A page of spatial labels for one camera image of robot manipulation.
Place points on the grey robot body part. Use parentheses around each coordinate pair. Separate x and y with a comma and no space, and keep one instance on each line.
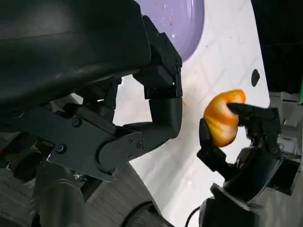
(59,198)

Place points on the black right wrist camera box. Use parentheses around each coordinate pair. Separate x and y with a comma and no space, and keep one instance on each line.
(285,177)

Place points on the orange white toy bread roll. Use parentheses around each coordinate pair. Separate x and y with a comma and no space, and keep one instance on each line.
(222,118)

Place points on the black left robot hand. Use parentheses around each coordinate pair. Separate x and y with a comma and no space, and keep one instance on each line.
(71,59)

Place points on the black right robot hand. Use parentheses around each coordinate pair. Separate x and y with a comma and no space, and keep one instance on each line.
(258,170)

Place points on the white workshop machine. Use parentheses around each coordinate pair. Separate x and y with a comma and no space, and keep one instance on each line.
(287,118)

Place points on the lilac plate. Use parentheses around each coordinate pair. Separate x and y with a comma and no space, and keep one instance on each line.
(180,23)

